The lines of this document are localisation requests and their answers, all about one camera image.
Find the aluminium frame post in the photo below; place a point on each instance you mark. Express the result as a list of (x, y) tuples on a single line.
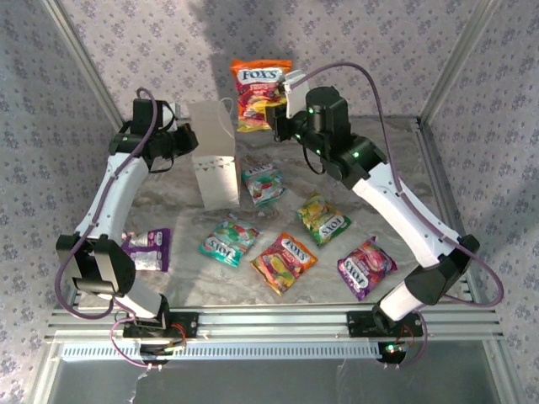
[(87, 63), (457, 59)]

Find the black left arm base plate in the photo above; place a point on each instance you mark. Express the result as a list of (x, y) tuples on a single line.
[(189, 326)]

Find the grey metal lower shelf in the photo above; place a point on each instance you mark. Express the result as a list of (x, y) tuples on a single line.
[(273, 383)]

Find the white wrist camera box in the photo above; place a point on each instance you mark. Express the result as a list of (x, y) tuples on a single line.
[(170, 113), (295, 94)]

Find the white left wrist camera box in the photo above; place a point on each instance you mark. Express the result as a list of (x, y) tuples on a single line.
[(170, 113)]

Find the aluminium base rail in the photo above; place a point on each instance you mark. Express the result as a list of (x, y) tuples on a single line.
[(273, 322)]

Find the purple Fox's candy bag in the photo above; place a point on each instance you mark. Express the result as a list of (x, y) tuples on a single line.
[(366, 267)]

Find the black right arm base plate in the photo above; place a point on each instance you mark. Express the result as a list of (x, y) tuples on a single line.
[(358, 324)]

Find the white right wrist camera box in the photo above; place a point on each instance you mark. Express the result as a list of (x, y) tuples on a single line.
[(295, 94)]

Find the teal Fox's candy bag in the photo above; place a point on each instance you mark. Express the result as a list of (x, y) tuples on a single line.
[(229, 244), (263, 185)]

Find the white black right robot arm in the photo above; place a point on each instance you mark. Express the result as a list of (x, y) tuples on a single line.
[(400, 210)]

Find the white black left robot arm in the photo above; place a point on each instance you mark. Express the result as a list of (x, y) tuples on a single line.
[(113, 193)]

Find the purple and silver candy bag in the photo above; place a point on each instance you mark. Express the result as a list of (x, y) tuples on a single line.
[(153, 252)]

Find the white paper bag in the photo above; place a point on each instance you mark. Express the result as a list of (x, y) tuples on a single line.
[(215, 185)]

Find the orange Fox's candy bag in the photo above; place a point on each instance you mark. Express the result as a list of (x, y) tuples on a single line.
[(282, 263), (257, 92)]

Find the green yellow Fox's candy bag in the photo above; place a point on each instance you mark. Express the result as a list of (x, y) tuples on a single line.
[(322, 219)]

